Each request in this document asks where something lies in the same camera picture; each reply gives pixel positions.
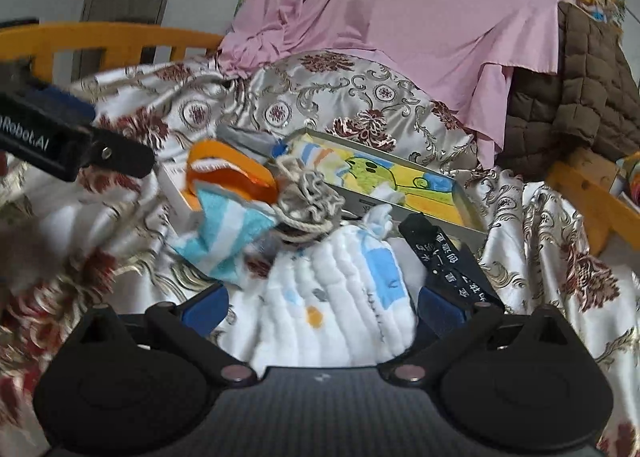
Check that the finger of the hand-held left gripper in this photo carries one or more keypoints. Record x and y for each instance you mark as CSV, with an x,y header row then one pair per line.
x,y
65,101
120,153

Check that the black printed cloth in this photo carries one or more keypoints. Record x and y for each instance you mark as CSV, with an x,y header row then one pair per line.
x,y
440,257

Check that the blue striped towel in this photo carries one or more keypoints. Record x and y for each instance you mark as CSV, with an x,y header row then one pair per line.
x,y
225,232

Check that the grey cloth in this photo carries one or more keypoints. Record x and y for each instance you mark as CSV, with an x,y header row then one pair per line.
x,y
245,137

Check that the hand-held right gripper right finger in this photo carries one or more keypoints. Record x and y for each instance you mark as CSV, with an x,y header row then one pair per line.
x,y
434,308

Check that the white quilted baby cloth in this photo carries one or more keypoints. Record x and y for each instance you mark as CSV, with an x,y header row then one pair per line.
x,y
325,297

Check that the grey panelled door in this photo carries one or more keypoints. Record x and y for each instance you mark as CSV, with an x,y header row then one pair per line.
x,y
125,2

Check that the floral satin blanket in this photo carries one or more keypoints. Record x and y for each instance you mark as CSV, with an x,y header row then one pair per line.
x,y
320,87

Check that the orange cloth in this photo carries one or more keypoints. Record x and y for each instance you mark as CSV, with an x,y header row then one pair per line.
x,y
235,157

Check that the pink bed sheet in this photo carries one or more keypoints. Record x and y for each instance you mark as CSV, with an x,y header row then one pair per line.
x,y
390,12

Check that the colourful striped cloth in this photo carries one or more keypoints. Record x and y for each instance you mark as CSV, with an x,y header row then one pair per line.
x,y
629,174

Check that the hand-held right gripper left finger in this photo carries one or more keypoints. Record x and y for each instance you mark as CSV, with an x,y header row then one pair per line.
x,y
202,309

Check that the brown quilted jacket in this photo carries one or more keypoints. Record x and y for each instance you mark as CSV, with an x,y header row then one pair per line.
x,y
590,87

